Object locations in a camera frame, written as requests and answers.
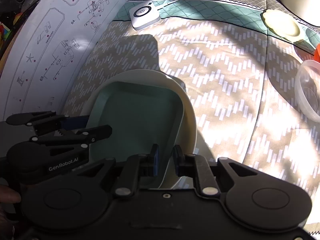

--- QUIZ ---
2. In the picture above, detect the person's left hand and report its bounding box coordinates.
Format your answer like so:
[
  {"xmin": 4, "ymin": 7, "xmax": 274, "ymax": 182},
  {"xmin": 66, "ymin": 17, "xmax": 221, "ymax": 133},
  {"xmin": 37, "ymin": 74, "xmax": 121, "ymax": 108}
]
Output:
[{"xmin": 0, "ymin": 184, "xmax": 22, "ymax": 228}]

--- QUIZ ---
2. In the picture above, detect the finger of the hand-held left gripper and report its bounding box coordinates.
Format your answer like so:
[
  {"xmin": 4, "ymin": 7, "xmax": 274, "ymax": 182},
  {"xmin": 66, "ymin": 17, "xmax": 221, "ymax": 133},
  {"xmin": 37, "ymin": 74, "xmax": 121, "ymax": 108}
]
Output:
[
  {"xmin": 29, "ymin": 124, "xmax": 113, "ymax": 161},
  {"xmin": 6, "ymin": 111, "xmax": 90, "ymax": 136}
]

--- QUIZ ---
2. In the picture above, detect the white instruction sheet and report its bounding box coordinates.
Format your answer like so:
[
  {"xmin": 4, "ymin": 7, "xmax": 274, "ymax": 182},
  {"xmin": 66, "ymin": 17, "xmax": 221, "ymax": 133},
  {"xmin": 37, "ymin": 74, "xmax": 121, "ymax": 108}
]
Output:
[{"xmin": 0, "ymin": 0, "xmax": 148, "ymax": 123}]

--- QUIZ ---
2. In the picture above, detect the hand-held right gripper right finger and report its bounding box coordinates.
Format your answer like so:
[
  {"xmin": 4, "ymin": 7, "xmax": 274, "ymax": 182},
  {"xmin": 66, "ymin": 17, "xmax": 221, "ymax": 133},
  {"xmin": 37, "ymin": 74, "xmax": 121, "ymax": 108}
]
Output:
[{"xmin": 173, "ymin": 144, "xmax": 260, "ymax": 197}]

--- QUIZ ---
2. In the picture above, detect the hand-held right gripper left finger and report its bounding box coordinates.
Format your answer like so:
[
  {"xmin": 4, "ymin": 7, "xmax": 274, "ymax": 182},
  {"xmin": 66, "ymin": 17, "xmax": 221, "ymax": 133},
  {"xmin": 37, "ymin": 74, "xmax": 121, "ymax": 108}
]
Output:
[{"xmin": 75, "ymin": 144, "xmax": 160, "ymax": 197}]

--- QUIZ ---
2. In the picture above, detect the clear plastic bowl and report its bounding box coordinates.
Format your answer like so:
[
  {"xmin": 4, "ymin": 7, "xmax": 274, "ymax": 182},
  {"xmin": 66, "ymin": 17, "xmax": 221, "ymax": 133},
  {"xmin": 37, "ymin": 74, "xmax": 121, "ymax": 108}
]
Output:
[{"xmin": 294, "ymin": 59, "xmax": 320, "ymax": 123}]

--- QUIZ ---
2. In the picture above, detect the white round bowl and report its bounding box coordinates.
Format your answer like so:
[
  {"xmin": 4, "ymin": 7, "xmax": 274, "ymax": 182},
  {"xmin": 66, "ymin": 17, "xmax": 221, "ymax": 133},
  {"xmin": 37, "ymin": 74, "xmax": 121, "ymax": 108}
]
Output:
[{"xmin": 81, "ymin": 69, "xmax": 198, "ymax": 188}]

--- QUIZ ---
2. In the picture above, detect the patterned beige and green cloth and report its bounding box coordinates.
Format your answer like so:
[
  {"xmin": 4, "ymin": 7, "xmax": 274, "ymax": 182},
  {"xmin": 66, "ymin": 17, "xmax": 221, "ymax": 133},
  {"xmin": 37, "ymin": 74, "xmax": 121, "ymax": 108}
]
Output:
[{"xmin": 62, "ymin": 0, "xmax": 320, "ymax": 240}]

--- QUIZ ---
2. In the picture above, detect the yellow scalloped dish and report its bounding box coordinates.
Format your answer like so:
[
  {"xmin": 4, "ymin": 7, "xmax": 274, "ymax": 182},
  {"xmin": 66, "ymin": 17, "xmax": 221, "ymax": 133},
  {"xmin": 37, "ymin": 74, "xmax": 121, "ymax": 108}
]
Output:
[{"xmin": 260, "ymin": 9, "xmax": 306, "ymax": 44}]

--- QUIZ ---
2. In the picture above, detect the green square plate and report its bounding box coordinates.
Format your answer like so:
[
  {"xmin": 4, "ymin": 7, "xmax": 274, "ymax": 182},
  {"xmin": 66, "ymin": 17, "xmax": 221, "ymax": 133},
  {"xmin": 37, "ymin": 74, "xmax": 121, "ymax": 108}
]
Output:
[{"xmin": 89, "ymin": 81, "xmax": 185, "ymax": 188}]

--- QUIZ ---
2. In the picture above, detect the colourful puzzle cube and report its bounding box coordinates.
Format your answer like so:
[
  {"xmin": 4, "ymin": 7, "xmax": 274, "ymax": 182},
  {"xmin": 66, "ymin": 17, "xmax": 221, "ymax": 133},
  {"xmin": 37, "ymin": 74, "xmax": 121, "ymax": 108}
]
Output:
[{"xmin": 0, "ymin": 22, "xmax": 13, "ymax": 43}]

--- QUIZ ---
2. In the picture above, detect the white square device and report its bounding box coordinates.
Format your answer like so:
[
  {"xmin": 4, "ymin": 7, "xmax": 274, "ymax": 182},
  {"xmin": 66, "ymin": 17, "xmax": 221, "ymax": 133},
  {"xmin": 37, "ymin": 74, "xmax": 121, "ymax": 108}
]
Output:
[{"xmin": 129, "ymin": 1, "xmax": 162, "ymax": 32}]

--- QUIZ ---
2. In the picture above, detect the white cylindrical container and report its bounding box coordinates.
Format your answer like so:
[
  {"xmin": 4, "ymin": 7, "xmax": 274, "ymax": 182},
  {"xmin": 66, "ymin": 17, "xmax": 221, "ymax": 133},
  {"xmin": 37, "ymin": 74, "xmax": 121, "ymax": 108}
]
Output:
[{"xmin": 278, "ymin": 0, "xmax": 320, "ymax": 27}]

